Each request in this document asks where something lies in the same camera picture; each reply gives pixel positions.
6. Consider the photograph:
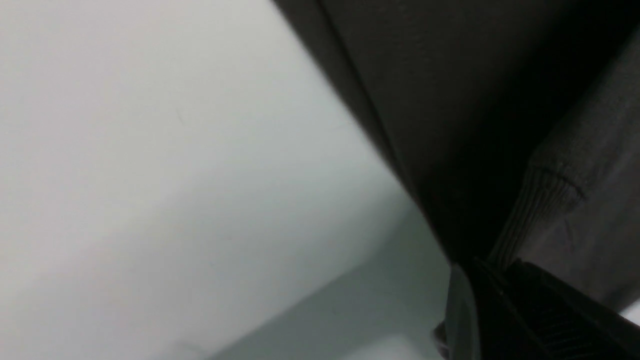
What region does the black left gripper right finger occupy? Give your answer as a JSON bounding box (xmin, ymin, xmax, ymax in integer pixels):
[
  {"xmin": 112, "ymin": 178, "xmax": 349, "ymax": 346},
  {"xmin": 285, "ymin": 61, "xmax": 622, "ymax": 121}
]
[{"xmin": 472, "ymin": 260, "xmax": 640, "ymax": 360}]

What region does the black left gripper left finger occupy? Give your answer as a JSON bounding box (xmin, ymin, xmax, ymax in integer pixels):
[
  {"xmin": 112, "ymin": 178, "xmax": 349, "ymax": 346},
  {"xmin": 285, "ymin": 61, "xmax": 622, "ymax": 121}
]
[{"xmin": 433, "ymin": 264, "xmax": 482, "ymax": 360}]

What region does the gray long-sleeve top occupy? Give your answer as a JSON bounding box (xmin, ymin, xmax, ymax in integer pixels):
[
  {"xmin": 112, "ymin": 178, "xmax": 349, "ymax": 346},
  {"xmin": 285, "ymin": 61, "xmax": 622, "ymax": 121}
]
[{"xmin": 276, "ymin": 0, "xmax": 639, "ymax": 312}]

